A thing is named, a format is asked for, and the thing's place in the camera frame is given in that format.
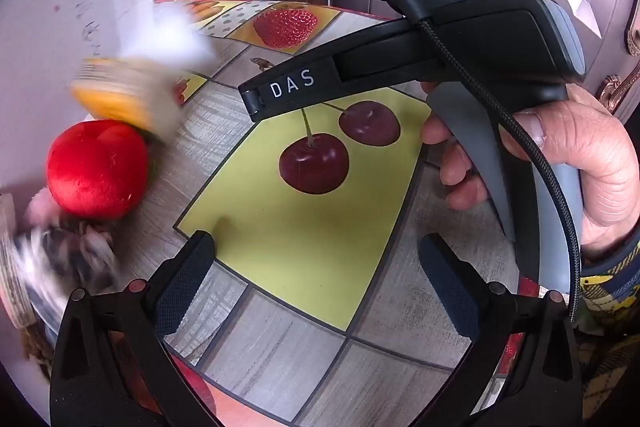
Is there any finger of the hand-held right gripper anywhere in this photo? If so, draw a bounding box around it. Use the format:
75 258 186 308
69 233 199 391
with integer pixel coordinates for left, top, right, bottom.
239 18 436 124

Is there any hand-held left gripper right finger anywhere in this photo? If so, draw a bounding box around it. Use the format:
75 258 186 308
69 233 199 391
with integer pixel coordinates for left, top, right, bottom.
419 232 585 427

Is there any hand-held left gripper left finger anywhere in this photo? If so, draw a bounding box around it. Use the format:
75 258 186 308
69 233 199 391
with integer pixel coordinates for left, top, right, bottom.
49 229 223 427

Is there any white plush cloth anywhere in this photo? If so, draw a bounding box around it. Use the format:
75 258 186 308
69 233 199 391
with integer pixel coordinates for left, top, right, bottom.
122 1 221 75

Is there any red plush apple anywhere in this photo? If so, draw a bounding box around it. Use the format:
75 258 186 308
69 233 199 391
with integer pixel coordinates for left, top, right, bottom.
46 119 151 222

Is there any yellow tissue packet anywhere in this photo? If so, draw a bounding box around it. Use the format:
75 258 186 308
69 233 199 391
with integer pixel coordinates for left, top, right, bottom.
70 57 183 135

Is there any white foam box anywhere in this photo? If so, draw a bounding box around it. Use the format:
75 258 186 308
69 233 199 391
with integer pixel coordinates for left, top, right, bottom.
0 0 163 202

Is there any person's right forearm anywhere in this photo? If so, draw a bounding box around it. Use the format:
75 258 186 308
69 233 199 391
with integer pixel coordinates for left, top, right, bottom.
575 227 640 413

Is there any person's right hand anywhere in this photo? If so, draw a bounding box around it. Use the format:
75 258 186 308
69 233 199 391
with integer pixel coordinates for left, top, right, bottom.
420 81 640 258

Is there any black braided cable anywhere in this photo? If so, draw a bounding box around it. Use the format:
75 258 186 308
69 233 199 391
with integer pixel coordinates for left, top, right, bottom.
419 19 583 325

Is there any metal door handle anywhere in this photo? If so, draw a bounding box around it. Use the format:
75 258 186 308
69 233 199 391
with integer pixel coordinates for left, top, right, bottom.
600 74 640 112

